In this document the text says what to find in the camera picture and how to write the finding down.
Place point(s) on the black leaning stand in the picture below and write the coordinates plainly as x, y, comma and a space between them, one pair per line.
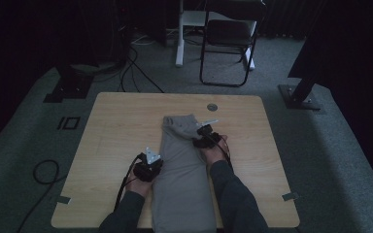
299, 95

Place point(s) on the black floor tape mark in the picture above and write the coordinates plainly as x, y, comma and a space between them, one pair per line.
61, 123

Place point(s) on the round grey table grommet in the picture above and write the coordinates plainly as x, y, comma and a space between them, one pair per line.
212, 107

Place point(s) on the person's left hand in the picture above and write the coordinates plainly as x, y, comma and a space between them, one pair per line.
139, 187

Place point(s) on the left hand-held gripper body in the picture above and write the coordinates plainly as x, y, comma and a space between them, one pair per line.
145, 170

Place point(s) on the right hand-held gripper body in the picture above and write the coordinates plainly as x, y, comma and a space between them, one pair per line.
209, 134

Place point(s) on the grey tape piece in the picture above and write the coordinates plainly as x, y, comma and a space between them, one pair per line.
290, 196
63, 200

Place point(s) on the black stand base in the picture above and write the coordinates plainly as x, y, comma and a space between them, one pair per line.
71, 89

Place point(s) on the grey pants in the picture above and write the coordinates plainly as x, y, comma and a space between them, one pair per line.
181, 181

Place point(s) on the black folding chair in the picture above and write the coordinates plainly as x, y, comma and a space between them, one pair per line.
228, 32

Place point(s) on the person's right hand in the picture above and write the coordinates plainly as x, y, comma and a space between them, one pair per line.
215, 155

